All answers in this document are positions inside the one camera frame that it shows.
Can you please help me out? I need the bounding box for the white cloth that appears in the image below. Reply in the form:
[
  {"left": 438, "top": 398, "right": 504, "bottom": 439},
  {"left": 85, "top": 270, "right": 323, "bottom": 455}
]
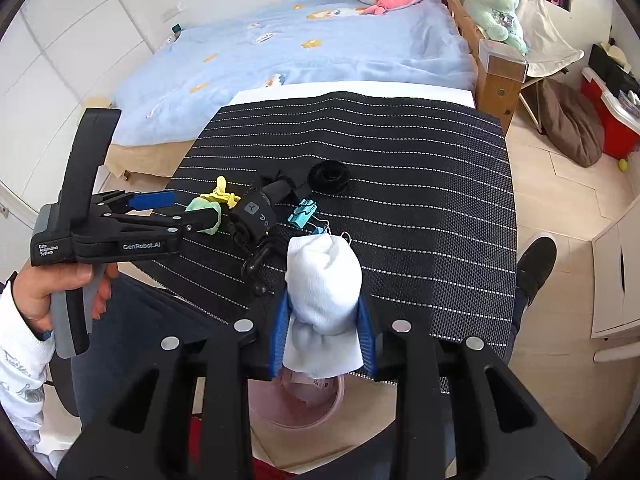
[{"left": 282, "top": 232, "right": 364, "bottom": 379}]

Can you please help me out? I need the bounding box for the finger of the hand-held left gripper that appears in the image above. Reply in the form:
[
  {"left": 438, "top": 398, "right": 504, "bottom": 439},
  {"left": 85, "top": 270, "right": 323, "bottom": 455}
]
[
  {"left": 101, "top": 203, "right": 224, "bottom": 234},
  {"left": 92, "top": 189, "right": 177, "bottom": 212}
]

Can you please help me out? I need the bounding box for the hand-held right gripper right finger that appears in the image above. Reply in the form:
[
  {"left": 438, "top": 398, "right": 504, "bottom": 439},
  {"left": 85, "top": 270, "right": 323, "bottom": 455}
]
[{"left": 352, "top": 295, "right": 588, "bottom": 480}]

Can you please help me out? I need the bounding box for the black striped mesh mat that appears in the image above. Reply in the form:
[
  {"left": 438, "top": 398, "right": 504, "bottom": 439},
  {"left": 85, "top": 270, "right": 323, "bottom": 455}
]
[{"left": 129, "top": 90, "right": 519, "bottom": 395}]

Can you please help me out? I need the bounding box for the red storage box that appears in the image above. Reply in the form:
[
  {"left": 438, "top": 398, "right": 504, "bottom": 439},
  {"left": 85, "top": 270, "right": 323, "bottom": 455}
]
[{"left": 580, "top": 66, "right": 640, "bottom": 162}]

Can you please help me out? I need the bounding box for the light blue printed blanket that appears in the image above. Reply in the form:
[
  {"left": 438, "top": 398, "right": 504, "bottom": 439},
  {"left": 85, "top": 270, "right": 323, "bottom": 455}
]
[{"left": 109, "top": 0, "right": 479, "bottom": 150}]

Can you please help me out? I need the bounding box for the person's left hand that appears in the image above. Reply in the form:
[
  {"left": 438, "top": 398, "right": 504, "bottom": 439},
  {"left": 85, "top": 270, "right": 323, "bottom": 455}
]
[{"left": 10, "top": 262, "right": 121, "bottom": 334}]

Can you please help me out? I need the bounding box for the white pole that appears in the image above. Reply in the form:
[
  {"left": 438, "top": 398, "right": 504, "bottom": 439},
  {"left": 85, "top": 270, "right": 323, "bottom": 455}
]
[{"left": 593, "top": 346, "right": 640, "bottom": 363}]

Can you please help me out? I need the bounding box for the beige mattress base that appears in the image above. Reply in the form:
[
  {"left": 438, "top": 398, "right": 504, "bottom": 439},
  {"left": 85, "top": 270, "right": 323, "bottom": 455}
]
[{"left": 106, "top": 141, "right": 192, "bottom": 179}]

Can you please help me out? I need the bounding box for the teal binder clip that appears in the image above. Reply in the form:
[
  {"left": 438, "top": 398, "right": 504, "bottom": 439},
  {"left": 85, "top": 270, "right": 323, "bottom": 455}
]
[{"left": 287, "top": 198, "right": 322, "bottom": 229}]

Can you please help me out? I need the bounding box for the wooden bed frame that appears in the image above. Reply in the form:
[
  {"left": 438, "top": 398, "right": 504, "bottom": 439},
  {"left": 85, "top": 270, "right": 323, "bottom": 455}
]
[{"left": 439, "top": 0, "right": 529, "bottom": 137}]

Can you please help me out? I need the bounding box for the pink bin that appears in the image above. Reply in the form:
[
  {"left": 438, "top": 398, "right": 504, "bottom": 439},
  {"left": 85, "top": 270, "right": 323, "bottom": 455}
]
[{"left": 247, "top": 371, "right": 347, "bottom": 429}]

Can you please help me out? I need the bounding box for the person's black shoe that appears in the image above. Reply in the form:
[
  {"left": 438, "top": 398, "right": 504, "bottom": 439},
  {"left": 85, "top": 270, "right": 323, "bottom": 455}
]
[{"left": 514, "top": 233, "right": 558, "bottom": 307}]

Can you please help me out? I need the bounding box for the white cabinet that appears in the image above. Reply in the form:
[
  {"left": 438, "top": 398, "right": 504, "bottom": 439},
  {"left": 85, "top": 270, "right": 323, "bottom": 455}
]
[{"left": 590, "top": 204, "right": 640, "bottom": 339}]

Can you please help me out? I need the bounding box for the person's left forearm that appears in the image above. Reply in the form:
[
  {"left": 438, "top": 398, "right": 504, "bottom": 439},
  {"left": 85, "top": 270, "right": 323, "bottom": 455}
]
[{"left": 0, "top": 280, "right": 57, "bottom": 463}]

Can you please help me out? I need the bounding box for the black hair scrunchie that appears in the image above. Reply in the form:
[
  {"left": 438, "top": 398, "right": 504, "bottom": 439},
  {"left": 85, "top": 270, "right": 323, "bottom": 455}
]
[{"left": 305, "top": 159, "right": 351, "bottom": 194}]

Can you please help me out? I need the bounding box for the clear corner guard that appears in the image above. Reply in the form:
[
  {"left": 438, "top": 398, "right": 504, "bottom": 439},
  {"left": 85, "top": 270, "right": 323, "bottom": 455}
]
[{"left": 478, "top": 38, "right": 529, "bottom": 79}]

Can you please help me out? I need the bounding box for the brown cushion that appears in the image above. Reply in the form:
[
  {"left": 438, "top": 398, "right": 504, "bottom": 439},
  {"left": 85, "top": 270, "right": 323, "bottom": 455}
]
[{"left": 541, "top": 79, "right": 606, "bottom": 169}]

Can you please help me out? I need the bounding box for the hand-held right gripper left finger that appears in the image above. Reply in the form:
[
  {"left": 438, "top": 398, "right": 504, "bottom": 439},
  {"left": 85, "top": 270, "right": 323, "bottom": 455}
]
[{"left": 57, "top": 290, "right": 294, "bottom": 480}]

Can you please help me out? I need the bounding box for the white fabric chair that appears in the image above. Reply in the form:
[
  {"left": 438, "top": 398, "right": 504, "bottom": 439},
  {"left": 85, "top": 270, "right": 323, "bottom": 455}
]
[{"left": 514, "top": 0, "right": 586, "bottom": 82}]

